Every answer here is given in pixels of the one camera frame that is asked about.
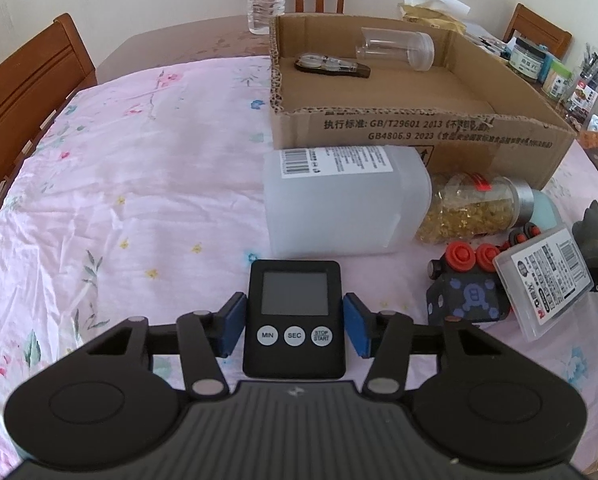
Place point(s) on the wooden chair left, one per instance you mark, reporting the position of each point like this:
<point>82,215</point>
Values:
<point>37,82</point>

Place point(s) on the pens bundle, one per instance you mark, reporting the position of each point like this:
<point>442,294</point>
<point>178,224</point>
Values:
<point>490,44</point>

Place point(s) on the white translucent plastic container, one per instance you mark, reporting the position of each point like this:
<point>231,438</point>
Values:
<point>346,201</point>

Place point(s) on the correction tape dispenser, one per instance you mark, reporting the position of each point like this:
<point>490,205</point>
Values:
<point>330,66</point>

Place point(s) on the jar of golden capsules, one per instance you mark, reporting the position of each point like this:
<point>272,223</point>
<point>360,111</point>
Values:
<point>464,206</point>

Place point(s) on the clear case with label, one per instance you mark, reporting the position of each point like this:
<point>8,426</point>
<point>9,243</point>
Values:
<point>543,277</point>

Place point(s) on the gold tissue pack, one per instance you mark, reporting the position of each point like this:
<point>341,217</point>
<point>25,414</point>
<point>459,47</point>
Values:
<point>441,14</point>

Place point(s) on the black cube toy red buttons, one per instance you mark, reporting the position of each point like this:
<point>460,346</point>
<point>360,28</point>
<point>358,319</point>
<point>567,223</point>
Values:
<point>466,285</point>

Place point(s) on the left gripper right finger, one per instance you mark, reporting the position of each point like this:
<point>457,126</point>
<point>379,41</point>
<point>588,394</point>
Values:
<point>385,337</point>

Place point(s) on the small jar green lid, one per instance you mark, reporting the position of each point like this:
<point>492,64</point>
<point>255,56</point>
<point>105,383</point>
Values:
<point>557,79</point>

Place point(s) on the wooden chair far right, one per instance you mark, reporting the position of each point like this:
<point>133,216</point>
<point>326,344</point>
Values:
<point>530,25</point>

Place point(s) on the small red black toy car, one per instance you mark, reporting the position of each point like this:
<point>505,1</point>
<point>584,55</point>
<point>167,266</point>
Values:
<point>520,235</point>

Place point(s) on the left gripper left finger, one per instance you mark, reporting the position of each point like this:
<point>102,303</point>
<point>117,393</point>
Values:
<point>203,337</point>

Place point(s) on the light blue round case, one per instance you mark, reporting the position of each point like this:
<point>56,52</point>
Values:
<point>545,215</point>

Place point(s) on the grey animal figurine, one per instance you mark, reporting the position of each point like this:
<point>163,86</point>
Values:
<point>585,233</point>

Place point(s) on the cardboard box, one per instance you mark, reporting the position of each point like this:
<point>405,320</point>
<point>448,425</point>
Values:
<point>469,112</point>

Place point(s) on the small jar black lid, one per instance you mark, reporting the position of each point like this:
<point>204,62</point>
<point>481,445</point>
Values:
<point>526,58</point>

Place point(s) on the black digital timer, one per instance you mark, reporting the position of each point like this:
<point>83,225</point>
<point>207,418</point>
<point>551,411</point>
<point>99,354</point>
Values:
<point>294,321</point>

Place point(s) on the pen holder cup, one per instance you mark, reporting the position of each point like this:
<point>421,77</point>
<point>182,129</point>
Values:
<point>581,90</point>

